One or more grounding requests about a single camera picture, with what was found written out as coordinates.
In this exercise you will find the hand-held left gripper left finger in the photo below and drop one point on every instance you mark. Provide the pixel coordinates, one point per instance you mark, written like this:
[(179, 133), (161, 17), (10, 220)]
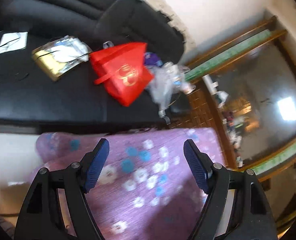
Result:
[(97, 165)]

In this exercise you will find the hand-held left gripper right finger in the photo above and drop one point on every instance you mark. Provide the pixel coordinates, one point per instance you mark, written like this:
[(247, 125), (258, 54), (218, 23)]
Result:
[(195, 165)]

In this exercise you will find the purple floral blanket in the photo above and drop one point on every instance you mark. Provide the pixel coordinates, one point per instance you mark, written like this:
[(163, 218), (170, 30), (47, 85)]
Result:
[(143, 142)]

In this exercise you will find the row of assorted small items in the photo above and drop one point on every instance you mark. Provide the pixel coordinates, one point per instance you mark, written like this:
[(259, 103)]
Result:
[(233, 130)]

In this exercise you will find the black leather sofa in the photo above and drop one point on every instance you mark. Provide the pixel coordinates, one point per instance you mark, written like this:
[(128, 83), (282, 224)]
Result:
[(62, 100)]

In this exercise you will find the clear plastic bag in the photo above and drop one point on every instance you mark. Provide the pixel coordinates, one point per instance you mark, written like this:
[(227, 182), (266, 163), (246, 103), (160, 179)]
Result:
[(163, 85)]

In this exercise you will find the red fabric gift bag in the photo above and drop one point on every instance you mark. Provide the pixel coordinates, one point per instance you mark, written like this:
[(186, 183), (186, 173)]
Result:
[(123, 80)]

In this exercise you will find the purple plastic bag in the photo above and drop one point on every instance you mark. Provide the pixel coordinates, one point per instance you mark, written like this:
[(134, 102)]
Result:
[(151, 59)]

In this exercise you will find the crumpled clear plastic wrap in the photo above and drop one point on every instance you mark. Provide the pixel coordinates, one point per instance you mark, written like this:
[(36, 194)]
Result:
[(72, 50)]

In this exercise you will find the white paper sheet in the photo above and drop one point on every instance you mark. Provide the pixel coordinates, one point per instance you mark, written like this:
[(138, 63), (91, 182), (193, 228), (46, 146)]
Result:
[(12, 42)]

